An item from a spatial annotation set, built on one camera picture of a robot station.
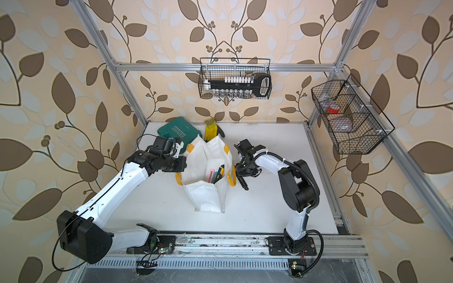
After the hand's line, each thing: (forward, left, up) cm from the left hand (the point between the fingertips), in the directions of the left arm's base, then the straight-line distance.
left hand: (183, 162), depth 80 cm
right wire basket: (+9, -74, +15) cm, 76 cm away
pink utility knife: (+2, -11, -17) cm, 20 cm away
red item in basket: (+20, -70, +14) cm, 74 cm away
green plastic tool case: (+34, +11, -13) cm, 38 cm away
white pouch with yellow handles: (+8, -10, -19) cm, 22 cm away
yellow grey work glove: (+36, -9, -17) cm, 40 cm away
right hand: (+2, -28, -15) cm, 32 cm away
